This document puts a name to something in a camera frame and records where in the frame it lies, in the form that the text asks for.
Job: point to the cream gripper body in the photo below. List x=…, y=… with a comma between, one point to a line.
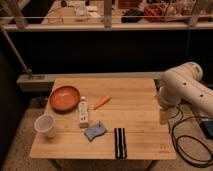
x=164, y=116

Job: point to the orange ceramic bowl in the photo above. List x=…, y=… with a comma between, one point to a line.
x=64, y=98

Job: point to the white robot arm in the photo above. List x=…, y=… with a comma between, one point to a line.
x=183, y=82

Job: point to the black box on floor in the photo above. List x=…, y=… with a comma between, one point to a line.
x=207, y=128

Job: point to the black white striped cloth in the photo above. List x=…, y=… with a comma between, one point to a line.
x=120, y=143

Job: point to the orange carrot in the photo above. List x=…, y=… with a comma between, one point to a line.
x=101, y=102

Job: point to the blue sponge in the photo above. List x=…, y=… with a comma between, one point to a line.
x=94, y=131

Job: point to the wooden table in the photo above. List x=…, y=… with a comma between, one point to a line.
x=133, y=107

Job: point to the red basket on shelf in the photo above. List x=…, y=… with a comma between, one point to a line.
x=162, y=12

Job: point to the black object on shelf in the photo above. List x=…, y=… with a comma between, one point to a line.
x=132, y=16

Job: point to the white plastic cup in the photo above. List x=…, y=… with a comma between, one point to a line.
x=45, y=124

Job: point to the grey metal ledge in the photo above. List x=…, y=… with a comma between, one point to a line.
x=44, y=82

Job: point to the diagonal metal rod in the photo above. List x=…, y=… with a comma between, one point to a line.
x=27, y=70

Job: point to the upper shelf rail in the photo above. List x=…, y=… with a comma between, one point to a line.
x=90, y=15

